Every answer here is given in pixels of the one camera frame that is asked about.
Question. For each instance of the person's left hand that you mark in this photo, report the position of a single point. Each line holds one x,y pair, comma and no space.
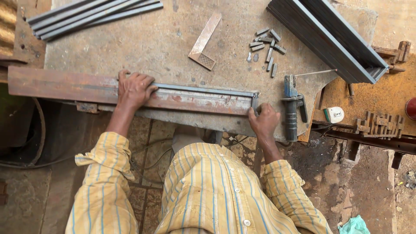
133,92

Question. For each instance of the person's right hand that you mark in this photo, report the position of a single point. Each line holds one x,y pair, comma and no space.
266,122

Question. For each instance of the grey steel angle piece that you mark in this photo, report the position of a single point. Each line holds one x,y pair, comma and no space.
208,91

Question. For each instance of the long rusty steel channel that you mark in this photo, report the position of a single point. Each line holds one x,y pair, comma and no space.
65,86

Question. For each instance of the blue black welding electrode holder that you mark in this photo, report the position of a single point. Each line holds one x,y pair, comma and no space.
291,110

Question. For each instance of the white tape measure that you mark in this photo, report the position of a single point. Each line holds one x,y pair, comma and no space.
334,114

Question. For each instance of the thin welding rod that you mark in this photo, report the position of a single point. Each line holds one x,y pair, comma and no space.
315,72

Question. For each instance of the person's grey trouser leg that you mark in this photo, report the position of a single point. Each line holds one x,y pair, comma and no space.
188,136

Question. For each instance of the pile of small steel offcuts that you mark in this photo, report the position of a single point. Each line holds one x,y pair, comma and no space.
269,48

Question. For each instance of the rusty metal try square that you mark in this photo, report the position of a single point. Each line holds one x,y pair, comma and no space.
204,40

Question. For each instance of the bundle of grey steel bars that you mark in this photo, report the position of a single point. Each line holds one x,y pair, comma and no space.
87,16

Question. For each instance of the yellow striped shirt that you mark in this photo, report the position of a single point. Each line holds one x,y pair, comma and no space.
208,191

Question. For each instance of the rusty metal work table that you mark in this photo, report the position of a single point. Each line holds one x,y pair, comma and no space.
370,97

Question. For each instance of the stack of grey steel angles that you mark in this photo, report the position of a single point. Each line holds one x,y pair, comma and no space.
331,35

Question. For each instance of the rusty steel plate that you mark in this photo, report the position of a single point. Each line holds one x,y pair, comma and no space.
31,48

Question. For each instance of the heap of rusty metal pieces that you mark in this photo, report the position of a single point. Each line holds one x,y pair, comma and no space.
380,125

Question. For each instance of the dark round tub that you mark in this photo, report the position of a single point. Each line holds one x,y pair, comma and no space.
19,130

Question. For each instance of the teal plastic bag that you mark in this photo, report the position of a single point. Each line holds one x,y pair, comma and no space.
354,226

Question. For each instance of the corrugated metal sheet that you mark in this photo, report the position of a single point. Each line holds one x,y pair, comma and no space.
7,29

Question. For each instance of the rusty metal clamp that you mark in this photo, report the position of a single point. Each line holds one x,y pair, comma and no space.
395,55

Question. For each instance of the red round object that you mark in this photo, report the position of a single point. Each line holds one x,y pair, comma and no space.
411,109

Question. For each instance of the small rusty bracket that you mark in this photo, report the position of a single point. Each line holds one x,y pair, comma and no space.
87,107

